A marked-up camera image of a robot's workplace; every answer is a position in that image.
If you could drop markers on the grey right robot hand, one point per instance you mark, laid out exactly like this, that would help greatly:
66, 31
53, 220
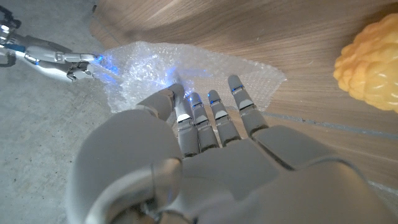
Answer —
53, 59

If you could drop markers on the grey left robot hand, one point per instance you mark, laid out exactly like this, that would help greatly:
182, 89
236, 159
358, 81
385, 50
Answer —
233, 174

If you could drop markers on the clear bubble wrap sheet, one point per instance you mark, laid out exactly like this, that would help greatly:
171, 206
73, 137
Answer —
149, 65

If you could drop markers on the bumpy orange fruit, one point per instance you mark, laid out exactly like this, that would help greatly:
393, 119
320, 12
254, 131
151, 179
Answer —
370, 68

